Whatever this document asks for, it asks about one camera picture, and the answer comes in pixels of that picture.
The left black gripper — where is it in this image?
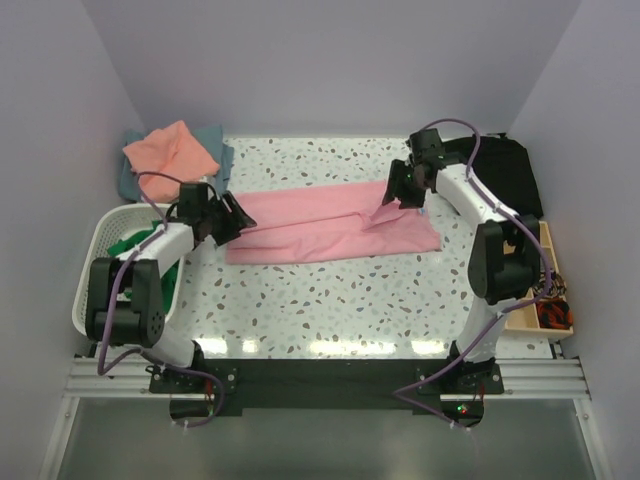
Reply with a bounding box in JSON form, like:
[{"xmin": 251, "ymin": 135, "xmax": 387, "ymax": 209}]
[{"xmin": 201, "ymin": 191, "xmax": 255, "ymax": 246}]

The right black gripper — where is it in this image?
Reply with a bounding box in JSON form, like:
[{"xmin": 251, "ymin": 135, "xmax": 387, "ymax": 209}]
[{"xmin": 382, "ymin": 159, "xmax": 428, "ymax": 210}]

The pink t shirt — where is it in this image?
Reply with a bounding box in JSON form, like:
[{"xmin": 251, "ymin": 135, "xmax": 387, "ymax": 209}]
[{"xmin": 226, "ymin": 181, "xmax": 441, "ymax": 265}]

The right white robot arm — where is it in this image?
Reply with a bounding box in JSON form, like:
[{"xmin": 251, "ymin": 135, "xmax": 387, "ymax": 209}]
[{"xmin": 382, "ymin": 124, "xmax": 551, "ymax": 393}]

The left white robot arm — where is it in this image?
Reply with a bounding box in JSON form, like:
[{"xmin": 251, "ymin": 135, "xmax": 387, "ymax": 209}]
[{"xmin": 85, "ymin": 182, "xmax": 257, "ymax": 392}]

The salmon folded t shirt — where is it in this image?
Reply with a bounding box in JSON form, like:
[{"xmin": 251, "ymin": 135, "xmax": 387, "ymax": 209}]
[{"xmin": 123, "ymin": 120, "xmax": 220, "ymax": 203}]

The green t shirt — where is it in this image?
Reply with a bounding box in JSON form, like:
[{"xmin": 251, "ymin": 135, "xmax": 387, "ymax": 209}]
[{"xmin": 107, "ymin": 224, "xmax": 183, "ymax": 318}]

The black folded garment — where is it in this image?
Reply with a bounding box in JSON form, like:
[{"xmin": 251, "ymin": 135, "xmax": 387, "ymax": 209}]
[{"xmin": 473, "ymin": 134, "xmax": 544, "ymax": 219}]

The white plastic laundry basket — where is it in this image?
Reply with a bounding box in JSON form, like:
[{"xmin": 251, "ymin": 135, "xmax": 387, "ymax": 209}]
[{"xmin": 72, "ymin": 204, "xmax": 194, "ymax": 348}]

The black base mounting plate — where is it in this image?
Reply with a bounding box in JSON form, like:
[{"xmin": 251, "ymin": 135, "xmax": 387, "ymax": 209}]
[{"xmin": 146, "ymin": 357, "xmax": 505, "ymax": 427}]

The wooden compartment tray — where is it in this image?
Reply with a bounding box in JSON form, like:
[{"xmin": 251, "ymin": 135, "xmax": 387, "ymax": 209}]
[{"xmin": 504, "ymin": 221, "xmax": 574, "ymax": 341}]

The patterned black item in tray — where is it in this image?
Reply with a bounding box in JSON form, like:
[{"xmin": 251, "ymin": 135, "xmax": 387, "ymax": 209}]
[{"xmin": 531, "ymin": 270, "xmax": 567, "ymax": 300}]

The orange black item in tray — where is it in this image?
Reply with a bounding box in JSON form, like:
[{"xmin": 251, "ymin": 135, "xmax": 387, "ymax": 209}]
[{"xmin": 536, "ymin": 299, "xmax": 574, "ymax": 330}]

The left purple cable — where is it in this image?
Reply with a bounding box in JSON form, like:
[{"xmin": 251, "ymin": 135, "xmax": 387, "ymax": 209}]
[{"xmin": 97, "ymin": 171, "xmax": 226, "ymax": 429}]

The aluminium rail frame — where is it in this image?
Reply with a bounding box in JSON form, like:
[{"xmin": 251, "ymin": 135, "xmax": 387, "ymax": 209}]
[{"xmin": 64, "ymin": 358, "xmax": 591, "ymax": 400}]

